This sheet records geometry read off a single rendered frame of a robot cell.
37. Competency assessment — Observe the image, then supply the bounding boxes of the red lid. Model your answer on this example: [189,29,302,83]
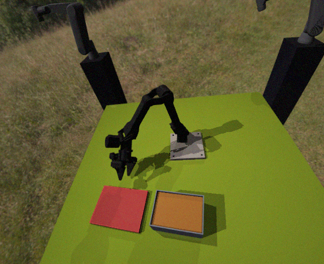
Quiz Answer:
[89,185,149,233]

